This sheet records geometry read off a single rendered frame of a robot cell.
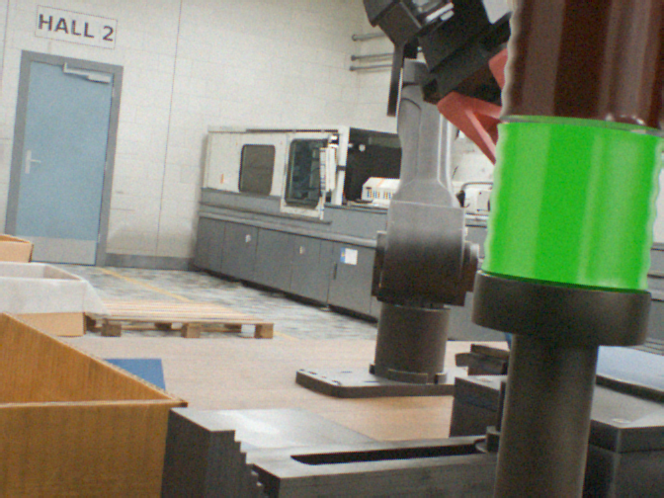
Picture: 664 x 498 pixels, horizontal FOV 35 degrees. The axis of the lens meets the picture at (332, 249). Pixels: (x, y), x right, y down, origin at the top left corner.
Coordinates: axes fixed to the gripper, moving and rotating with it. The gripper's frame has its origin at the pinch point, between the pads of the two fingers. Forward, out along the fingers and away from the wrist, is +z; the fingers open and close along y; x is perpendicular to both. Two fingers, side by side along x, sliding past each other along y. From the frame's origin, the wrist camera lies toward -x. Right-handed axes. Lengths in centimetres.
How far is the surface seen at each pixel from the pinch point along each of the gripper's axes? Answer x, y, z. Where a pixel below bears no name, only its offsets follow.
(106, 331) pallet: 274, -481, -227
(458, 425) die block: -23.3, 5.6, 23.5
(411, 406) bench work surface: 1.4, -18.4, 12.3
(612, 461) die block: -24.4, 13.5, 28.0
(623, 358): -10.8, 8.0, 20.2
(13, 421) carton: -42.7, 0.2, 21.6
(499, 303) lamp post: -43, 24, 28
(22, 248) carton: 134, -318, -180
